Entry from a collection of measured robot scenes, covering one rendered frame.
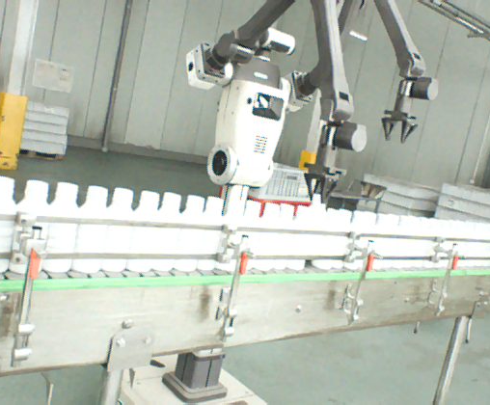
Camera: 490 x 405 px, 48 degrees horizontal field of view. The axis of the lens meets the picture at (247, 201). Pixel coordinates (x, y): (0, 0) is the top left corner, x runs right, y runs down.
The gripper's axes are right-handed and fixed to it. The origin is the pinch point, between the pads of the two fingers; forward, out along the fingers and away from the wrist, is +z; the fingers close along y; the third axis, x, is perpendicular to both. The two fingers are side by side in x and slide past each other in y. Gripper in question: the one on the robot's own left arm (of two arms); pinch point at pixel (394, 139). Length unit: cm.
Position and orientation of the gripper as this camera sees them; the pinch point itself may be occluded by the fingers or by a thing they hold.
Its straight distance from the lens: 194.3
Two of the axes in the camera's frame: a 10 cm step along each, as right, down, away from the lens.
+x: -7.5, -0.6, -6.5
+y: -6.3, -2.3, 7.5
